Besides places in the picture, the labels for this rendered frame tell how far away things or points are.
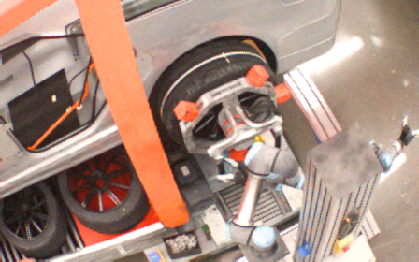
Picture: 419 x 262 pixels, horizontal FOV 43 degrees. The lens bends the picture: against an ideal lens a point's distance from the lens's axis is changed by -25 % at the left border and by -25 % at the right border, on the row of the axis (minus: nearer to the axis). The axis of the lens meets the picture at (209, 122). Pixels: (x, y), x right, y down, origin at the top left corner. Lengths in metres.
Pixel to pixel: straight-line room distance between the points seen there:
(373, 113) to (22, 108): 2.70
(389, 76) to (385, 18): 0.71
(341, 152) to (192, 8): 1.29
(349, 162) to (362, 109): 2.55
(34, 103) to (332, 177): 2.50
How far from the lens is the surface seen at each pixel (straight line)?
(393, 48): 5.24
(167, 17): 3.20
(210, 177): 4.27
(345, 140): 2.30
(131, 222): 4.05
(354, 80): 4.93
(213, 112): 3.78
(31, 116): 4.16
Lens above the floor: 4.03
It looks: 59 degrees down
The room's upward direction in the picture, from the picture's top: 12 degrees counter-clockwise
